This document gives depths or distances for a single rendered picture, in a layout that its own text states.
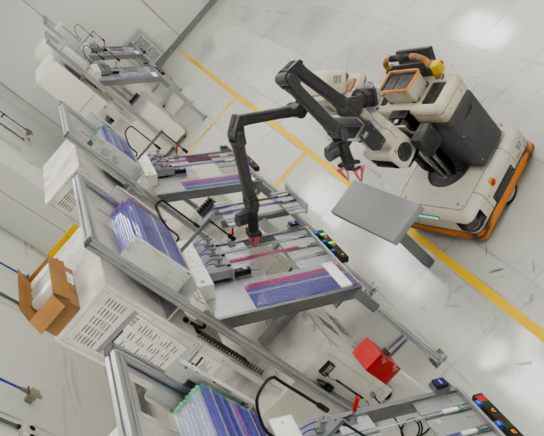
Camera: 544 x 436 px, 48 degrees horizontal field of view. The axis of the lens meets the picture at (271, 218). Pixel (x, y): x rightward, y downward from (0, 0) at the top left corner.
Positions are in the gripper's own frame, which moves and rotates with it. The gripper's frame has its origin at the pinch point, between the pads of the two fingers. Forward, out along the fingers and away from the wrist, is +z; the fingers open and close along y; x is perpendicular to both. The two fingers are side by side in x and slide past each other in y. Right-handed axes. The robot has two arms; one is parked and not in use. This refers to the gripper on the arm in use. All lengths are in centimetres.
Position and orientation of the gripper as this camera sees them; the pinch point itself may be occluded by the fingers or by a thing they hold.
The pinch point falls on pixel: (254, 245)
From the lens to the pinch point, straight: 334.2
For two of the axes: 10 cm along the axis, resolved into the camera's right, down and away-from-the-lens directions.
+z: 0.4, 9.0, 4.3
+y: 3.4, 3.9, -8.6
